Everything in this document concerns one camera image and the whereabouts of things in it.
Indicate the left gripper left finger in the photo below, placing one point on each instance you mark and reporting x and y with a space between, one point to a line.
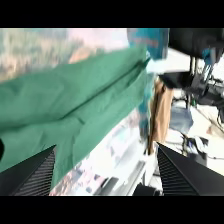
30 176

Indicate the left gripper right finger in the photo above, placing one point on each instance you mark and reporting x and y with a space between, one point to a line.
190 176

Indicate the green garment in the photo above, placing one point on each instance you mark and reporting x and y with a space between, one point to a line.
76 96

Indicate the teal garment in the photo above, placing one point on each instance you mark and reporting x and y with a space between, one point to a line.
151 41

